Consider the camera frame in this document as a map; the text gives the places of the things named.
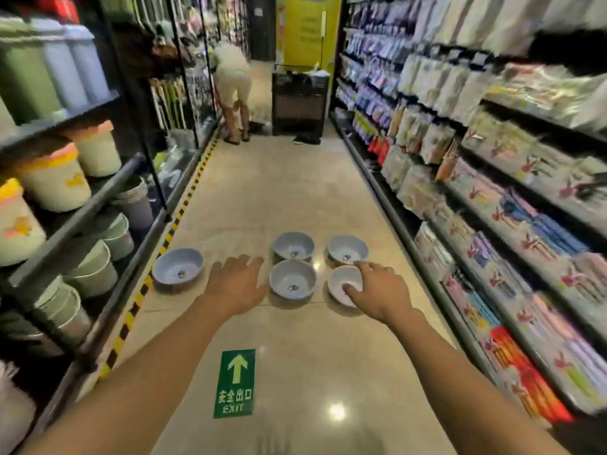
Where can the white plastic bowl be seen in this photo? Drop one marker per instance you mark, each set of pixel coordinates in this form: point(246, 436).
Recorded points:
point(341, 279)

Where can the black stock cart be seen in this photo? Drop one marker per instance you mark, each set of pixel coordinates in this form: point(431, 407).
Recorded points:
point(299, 101)

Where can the white bucket with yellow rim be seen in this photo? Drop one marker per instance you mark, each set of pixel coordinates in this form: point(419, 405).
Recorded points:
point(16, 222)

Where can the yellow door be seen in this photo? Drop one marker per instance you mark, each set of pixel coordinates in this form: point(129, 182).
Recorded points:
point(310, 30)

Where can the row of hanging mops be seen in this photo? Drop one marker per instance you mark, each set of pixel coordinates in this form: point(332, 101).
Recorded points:
point(168, 104)

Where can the blue plastic bowl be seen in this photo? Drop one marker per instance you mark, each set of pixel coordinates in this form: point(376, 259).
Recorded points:
point(292, 280)
point(178, 266)
point(347, 248)
point(294, 245)

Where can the person's left fingers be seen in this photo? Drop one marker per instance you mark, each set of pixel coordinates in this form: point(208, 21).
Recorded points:
point(237, 267)

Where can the person's right hand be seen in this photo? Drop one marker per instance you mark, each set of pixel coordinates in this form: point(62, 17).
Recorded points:
point(384, 293)

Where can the person's left hand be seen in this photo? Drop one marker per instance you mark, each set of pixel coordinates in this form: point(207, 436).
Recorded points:
point(232, 289)

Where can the person's right forearm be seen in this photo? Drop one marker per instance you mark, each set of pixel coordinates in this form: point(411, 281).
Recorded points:
point(464, 388)

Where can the green plastic bin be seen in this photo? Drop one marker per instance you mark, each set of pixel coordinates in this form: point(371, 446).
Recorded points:
point(21, 75)

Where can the rows of packaged goods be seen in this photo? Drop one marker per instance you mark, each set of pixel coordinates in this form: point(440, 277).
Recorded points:
point(498, 161)

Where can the yellow black hazard floor tape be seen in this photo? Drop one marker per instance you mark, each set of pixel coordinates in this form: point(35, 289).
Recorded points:
point(161, 251)

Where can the white bucket with pink rim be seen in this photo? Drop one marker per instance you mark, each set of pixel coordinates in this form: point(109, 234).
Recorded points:
point(97, 147)
point(54, 177)

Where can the black bucket shelving rack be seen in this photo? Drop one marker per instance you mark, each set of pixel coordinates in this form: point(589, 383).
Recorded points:
point(95, 198)

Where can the green exit floor sign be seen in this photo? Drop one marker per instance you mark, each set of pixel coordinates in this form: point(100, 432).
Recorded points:
point(234, 383)

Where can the stack of green basins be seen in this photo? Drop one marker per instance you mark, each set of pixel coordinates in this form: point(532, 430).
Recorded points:
point(116, 234)
point(92, 270)
point(61, 312)

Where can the person's left forearm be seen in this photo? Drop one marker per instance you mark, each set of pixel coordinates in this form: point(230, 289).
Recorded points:
point(142, 374)

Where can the black packet shelving rack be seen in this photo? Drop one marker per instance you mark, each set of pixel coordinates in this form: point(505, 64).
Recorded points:
point(427, 217)

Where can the person's right thumb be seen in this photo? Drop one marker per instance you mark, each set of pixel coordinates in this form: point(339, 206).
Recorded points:
point(353, 292)

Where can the lavender plastic bin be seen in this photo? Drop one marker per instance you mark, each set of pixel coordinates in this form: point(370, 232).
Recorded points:
point(87, 61)
point(54, 61)

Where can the grey plastic bucket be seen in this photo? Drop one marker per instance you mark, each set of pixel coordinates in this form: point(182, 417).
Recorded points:
point(133, 201)

